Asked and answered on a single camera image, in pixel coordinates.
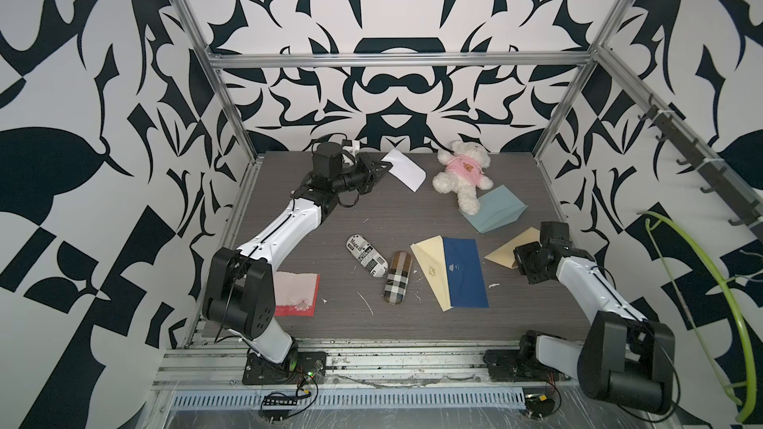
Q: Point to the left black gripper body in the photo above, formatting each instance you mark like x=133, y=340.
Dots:
x=359, y=178

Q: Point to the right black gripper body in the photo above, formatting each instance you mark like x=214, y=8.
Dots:
x=529, y=257

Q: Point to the white letter paper green border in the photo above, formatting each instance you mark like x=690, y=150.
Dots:
x=405, y=170

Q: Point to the tan envelope gold emblem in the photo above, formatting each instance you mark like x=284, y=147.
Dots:
x=504, y=255

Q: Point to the light blue envelope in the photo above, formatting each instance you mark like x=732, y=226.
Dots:
x=498, y=208

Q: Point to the dark blue envelope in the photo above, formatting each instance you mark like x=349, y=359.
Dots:
x=466, y=283

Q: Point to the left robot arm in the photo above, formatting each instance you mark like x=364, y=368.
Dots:
x=240, y=294

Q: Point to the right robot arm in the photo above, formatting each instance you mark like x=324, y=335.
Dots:
x=626, y=359

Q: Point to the cream envelope left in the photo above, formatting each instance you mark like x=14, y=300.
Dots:
x=430, y=257

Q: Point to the white plush bear pink shirt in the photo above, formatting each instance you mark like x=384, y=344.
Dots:
x=463, y=174

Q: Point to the white black patterned glasses case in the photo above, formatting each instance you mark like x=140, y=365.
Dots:
x=367, y=256

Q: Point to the brown plaid glasses case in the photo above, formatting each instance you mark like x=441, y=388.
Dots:
x=398, y=278

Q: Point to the right black connector board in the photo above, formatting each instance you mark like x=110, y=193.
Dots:
x=539, y=407

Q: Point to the black connector board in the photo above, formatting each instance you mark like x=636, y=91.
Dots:
x=539, y=407
x=278, y=406

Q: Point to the left black connector board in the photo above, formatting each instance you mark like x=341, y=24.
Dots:
x=278, y=406

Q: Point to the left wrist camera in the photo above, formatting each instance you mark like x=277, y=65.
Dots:
x=351, y=146

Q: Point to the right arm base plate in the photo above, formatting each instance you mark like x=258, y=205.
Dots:
x=512, y=366

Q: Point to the black hook rail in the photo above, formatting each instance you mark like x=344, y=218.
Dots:
x=696, y=155

